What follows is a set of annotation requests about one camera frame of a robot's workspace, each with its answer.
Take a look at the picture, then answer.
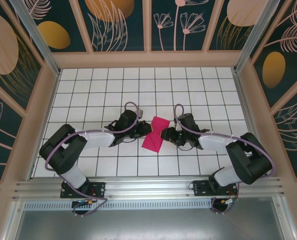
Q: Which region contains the grey metal sheet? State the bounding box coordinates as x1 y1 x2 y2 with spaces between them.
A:
13 209 288 240

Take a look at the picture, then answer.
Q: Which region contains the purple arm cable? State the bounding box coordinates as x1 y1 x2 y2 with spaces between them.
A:
44 101 141 217
173 103 276 215

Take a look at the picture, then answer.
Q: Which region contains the aluminium mounting rail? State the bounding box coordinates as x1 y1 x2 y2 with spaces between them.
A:
12 176 287 201

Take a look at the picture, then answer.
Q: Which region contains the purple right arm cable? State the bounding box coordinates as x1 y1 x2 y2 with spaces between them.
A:
173 103 276 215

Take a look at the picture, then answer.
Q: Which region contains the aluminium side rail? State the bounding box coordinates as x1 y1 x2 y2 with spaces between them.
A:
27 68 62 181
232 68 271 177

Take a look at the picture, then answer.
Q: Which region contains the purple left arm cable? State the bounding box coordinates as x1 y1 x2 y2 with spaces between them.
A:
44 101 141 217

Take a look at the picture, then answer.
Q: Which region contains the slotted metal cable tray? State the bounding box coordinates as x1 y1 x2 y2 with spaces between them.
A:
23 201 214 211

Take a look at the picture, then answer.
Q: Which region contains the pink cloth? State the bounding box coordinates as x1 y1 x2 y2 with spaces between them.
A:
141 116 171 153

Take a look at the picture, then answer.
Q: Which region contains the aluminium corner post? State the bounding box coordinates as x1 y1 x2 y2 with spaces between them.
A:
234 0 288 74
9 0 62 76

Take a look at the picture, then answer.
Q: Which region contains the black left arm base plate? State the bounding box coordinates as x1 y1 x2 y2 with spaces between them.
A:
60 181 107 199

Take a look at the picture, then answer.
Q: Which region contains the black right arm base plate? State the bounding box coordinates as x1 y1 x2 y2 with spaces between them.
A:
193 179 238 197

